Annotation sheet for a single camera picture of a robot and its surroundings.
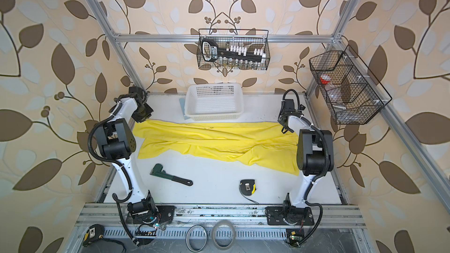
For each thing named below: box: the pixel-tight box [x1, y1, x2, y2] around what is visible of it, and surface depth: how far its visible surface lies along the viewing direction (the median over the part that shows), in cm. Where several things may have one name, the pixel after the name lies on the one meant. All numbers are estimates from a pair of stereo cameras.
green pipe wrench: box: [150, 163, 194, 187], surface depth 87 cm
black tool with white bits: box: [200, 38, 267, 63], surface depth 84 cm
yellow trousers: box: [133, 120, 300, 176], surface depth 98 cm
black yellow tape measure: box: [239, 179, 259, 205], surface depth 81 cm
